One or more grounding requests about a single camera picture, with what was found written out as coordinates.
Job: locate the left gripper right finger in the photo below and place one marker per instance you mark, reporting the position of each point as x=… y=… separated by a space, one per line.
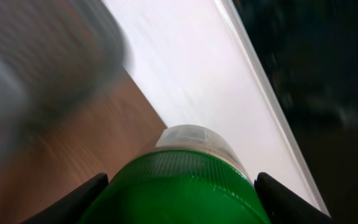
x=284 y=206

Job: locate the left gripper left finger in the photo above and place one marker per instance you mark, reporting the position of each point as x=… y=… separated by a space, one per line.
x=70 y=208

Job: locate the green lidded jar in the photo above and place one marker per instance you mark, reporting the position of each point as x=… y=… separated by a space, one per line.
x=192 y=175

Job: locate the grey plastic basket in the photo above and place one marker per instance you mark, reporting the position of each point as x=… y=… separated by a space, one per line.
x=54 y=54

